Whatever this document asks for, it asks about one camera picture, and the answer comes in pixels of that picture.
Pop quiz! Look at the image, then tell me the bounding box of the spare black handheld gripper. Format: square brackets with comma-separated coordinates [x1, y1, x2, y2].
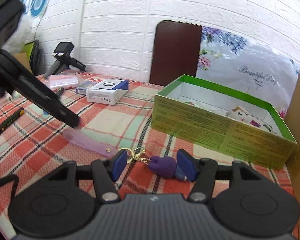
[43, 42, 86, 79]

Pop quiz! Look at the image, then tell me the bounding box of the red blue card box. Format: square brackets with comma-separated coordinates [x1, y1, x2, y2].
[75, 79, 102, 96]

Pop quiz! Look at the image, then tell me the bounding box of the green cardboard box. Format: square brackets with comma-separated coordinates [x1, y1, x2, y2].
[152, 75, 298, 170]

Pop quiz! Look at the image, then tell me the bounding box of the brown cardboard box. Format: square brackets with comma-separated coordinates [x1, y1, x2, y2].
[13, 52, 32, 73]

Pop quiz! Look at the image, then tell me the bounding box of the purple figure keychain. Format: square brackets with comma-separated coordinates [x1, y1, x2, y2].
[121, 147, 187, 181]

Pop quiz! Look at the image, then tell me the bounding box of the pink pack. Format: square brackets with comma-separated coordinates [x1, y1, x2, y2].
[45, 75, 79, 90]

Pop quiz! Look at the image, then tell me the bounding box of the white blue HP box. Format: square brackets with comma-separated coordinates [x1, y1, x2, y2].
[86, 79, 129, 106]

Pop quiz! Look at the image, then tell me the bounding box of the black white marker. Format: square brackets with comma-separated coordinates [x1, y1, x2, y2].
[0, 107, 25, 135]

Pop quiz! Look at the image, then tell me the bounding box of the floral white pillow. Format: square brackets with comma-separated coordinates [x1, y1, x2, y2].
[196, 26, 300, 118]

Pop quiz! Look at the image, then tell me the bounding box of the white plastic bag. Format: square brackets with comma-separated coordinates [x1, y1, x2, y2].
[2, 15, 32, 54]

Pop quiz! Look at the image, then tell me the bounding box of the floral grey fabric pouch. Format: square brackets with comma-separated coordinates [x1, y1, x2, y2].
[227, 106, 273, 133]

